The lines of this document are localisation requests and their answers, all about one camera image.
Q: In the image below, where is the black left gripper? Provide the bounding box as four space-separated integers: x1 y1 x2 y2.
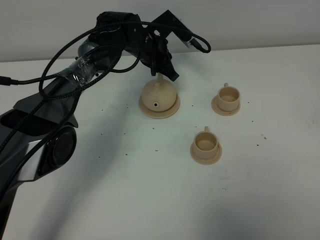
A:
123 23 180 82

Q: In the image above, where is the beige ceramic teapot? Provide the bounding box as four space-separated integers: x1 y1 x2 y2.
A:
141 73 177 112

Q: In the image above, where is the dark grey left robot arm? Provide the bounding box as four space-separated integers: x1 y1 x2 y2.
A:
0 11 192 231

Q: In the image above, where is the beige teapot saucer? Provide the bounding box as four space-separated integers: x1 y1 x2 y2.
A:
138 95 180 119

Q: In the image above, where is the beige far cup saucer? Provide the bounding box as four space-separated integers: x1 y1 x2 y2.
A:
211 96 241 116

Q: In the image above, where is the beige cup saucer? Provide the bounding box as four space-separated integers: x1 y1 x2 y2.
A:
211 96 241 116
190 143 222 165

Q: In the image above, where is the beige far teacup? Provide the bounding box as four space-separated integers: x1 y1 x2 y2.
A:
216 83 240 112

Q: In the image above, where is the beige teacup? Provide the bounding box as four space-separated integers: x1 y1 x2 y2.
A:
216 83 240 112
192 126 219 159

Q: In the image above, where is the beige near teacup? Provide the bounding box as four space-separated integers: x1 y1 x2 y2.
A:
192 126 219 159

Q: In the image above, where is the beige near cup saucer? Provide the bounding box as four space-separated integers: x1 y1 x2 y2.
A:
190 143 222 165

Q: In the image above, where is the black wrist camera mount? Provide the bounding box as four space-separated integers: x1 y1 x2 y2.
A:
146 10 194 48

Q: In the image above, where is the black braided cable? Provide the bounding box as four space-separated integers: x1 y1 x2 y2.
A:
0 20 211 153

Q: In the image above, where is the black smooth cable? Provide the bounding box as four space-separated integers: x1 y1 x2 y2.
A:
0 43 141 198

